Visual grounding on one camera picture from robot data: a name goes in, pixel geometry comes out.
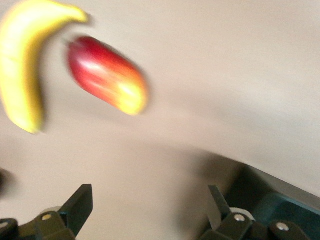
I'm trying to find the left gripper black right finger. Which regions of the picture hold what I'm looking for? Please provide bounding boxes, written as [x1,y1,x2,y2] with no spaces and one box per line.
[198,184,269,240]

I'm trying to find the yellow banana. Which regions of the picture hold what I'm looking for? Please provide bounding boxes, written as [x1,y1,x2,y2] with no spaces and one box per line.
[0,0,90,135]

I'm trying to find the red yellow mango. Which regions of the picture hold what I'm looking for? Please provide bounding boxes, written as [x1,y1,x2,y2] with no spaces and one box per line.
[65,35,150,117]

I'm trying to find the black plastic box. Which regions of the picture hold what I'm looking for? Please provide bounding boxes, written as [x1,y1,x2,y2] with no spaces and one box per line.
[224,163,320,240]

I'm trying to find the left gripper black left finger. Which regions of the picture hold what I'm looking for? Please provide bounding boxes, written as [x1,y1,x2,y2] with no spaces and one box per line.
[22,183,94,240]

